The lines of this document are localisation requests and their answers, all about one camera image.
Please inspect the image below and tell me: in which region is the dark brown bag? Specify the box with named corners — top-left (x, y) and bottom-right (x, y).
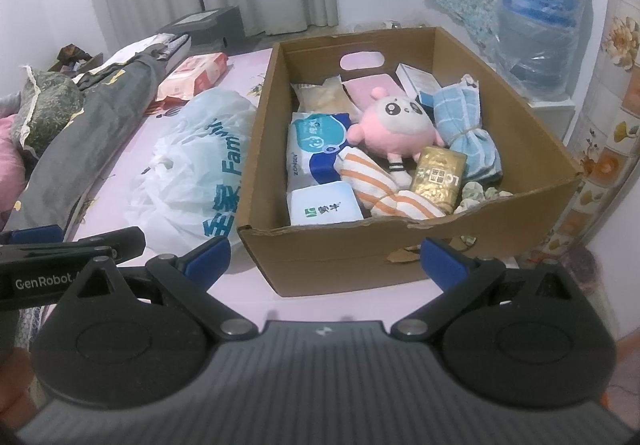
top-left (56, 44), bottom-right (104, 72)

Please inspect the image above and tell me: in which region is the dark grey flat box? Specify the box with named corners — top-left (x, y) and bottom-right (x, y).
top-left (159, 6), bottom-right (246, 47)

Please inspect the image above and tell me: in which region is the pink wet wipes pack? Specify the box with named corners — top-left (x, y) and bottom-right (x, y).
top-left (156, 52), bottom-right (229, 104)

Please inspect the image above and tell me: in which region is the white plastic bag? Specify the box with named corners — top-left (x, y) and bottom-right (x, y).
top-left (124, 89), bottom-right (258, 253)

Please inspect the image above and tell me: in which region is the pink glitter sponge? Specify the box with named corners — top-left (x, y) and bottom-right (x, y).
top-left (342, 74), bottom-right (407, 106)

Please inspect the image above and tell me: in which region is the green floral pillow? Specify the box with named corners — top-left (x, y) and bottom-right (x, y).
top-left (10, 67), bottom-right (85, 158)

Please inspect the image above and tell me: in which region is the beige wrapped packet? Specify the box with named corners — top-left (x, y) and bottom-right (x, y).
top-left (291, 77), bottom-right (362, 122)

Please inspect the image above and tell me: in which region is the blue and white carton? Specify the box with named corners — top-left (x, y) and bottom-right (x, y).
top-left (396, 63), bottom-right (442, 112)

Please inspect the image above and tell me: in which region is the cardboard box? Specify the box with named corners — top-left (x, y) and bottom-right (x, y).
top-left (237, 26), bottom-right (583, 298)

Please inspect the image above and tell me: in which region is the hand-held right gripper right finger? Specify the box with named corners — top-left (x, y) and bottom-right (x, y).
top-left (390, 237), bottom-right (577, 341)

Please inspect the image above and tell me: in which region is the gold packet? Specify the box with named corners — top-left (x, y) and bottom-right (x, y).
top-left (410, 146), bottom-right (468, 214)

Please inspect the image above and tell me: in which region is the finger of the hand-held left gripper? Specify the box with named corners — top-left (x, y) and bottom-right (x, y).
top-left (0, 226), bottom-right (147, 267)
top-left (10, 226), bottom-right (66, 247)

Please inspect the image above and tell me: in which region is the blue and white tissue pack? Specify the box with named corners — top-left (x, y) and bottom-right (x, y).
top-left (286, 112), bottom-right (351, 190)

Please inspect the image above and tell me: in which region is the white cabinet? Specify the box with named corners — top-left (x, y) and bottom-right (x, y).
top-left (527, 97), bottom-right (576, 146)

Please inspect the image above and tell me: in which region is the orange striped towel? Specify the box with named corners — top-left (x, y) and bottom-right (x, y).
top-left (334, 147), bottom-right (451, 220)

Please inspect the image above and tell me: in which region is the grey quilt with yellow print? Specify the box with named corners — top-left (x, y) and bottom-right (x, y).
top-left (0, 42), bottom-right (193, 231)

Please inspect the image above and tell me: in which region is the small white tissue pack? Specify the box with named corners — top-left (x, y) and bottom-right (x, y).
top-left (289, 181), bottom-right (365, 227)

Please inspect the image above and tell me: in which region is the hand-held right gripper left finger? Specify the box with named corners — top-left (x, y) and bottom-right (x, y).
top-left (59, 236), bottom-right (255, 342)

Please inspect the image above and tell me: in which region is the large blue water jug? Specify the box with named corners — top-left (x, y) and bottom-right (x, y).
top-left (494, 0), bottom-right (594, 100)

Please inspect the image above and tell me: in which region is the pink printed bed sheet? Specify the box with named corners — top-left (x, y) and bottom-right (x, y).
top-left (65, 47), bottom-right (521, 326)

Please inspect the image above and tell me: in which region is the blue towel bundle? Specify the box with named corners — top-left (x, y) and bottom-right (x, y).
top-left (431, 75), bottom-right (502, 186)

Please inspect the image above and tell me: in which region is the pink plush toy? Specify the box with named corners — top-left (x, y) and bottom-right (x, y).
top-left (347, 86), bottom-right (446, 188)

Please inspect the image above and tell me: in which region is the floral patterned panel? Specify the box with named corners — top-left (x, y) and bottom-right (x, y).
top-left (565, 0), bottom-right (640, 251)

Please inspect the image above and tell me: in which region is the white cloth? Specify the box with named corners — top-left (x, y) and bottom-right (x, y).
top-left (105, 32), bottom-right (193, 63)

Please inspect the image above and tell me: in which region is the green floral cloth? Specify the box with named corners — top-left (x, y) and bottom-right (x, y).
top-left (452, 180), bottom-right (515, 214)

